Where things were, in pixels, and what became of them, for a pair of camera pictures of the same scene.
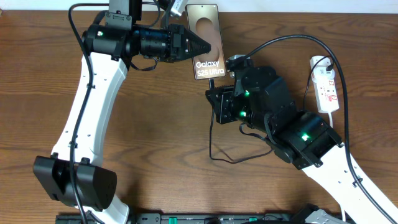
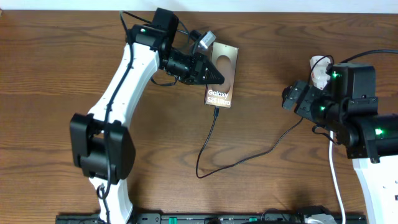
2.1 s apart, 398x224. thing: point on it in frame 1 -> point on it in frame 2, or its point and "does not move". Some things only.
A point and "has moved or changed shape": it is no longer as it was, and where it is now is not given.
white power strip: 324,86 does not move
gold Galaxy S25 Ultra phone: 204,22 has moved or changed shape
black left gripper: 179,43 -> 200,69
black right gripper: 223,111 -> 311,94
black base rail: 193,218 does not move
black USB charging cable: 327,62 -> 258,154
